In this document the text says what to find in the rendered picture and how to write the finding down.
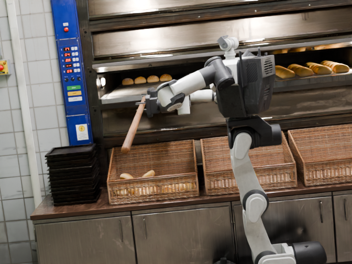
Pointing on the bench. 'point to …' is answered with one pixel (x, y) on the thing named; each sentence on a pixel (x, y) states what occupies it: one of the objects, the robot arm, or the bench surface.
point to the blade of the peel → (122, 98)
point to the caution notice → (81, 132)
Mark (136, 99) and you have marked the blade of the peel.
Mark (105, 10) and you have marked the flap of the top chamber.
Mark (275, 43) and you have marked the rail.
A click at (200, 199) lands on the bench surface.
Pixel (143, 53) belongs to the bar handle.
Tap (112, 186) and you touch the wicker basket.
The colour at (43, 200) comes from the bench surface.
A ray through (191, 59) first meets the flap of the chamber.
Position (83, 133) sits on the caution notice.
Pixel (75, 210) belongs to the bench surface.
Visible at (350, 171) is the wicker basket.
